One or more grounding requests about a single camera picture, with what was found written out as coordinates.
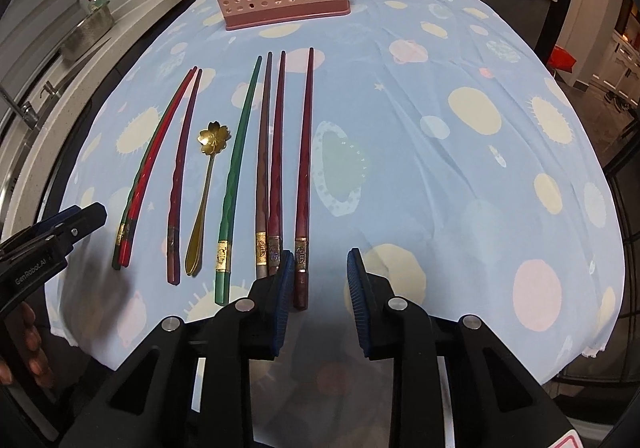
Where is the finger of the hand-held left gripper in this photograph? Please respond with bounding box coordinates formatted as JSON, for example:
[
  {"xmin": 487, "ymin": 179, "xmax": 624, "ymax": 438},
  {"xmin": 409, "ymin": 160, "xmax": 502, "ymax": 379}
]
[
  {"xmin": 46, "ymin": 202, "xmax": 109, "ymax": 255},
  {"xmin": 20, "ymin": 205, "xmax": 83, "ymax": 240}
]

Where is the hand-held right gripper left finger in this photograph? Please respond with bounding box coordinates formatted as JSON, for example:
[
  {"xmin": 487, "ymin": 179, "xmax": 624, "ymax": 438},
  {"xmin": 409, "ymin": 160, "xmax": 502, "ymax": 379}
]
[{"xmin": 60, "ymin": 249, "xmax": 296, "ymax": 448}]

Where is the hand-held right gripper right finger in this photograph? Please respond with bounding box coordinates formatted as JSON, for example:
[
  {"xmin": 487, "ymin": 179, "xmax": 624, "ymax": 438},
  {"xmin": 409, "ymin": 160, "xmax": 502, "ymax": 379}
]
[{"xmin": 346, "ymin": 248, "xmax": 576, "ymax": 448}]

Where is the thin green chopstick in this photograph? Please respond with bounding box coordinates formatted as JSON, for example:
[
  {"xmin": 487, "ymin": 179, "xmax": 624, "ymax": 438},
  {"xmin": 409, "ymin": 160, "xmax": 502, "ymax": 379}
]
[{"xmin": 112, "ymin": 67, "xmax": 196, "ymax": 271}]

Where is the bright red chopstick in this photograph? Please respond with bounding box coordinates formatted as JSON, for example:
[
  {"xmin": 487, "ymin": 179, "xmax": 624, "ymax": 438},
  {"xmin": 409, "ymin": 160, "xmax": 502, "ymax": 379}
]
[{"xmin": 119, "ymin": 68, "xmax": 198, "ymax": 267}]

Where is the thick green chopstick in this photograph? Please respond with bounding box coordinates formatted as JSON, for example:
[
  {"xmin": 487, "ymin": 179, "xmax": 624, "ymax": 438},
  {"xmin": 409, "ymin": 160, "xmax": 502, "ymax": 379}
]
[{"xmin": 214, "ymin": 56, "xmax": 263, "ymax": 306}]

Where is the brown chopstick gold band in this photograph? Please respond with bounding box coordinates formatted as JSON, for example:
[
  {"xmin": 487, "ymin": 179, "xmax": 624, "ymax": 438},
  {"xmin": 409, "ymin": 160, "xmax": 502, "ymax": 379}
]
[{"xmin": 254, "ymin": 51, "xmax": 273, "ymax": 280}]

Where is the gold flower spoon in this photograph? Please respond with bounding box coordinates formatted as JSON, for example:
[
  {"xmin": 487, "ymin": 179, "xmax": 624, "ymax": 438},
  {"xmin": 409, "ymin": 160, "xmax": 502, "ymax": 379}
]
[{"xmin": 185, "ymin": 122, "xmax": 232, "ymax": 276}]

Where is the person's left hand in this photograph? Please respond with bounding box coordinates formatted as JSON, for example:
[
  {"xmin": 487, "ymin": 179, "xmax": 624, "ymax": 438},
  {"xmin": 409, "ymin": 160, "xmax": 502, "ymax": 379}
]
[{"xmin": 0, "ymin": 301, "xmax": 57, "ymax": 390}]

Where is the blue planet print tablecloth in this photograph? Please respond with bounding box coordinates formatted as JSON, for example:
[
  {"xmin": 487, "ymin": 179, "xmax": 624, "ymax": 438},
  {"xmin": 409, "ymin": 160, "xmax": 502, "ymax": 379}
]
[{"xmin": 42, "ymin": 0, "xmax": 618, "ymax": 389}]

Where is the metal colander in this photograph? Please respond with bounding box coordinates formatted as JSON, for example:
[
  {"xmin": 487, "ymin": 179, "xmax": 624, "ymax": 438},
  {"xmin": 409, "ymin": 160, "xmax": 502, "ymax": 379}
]
[{"xmin": 60, "ymin": 3, "xmax": 117, "ymax": 62}]

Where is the red paper item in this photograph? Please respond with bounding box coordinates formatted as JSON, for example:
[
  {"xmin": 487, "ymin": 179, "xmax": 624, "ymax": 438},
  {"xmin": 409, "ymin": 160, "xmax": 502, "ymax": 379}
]
[{"xmin": 547, "ymin": 46, "xmax": 577, "ymax": 74}]

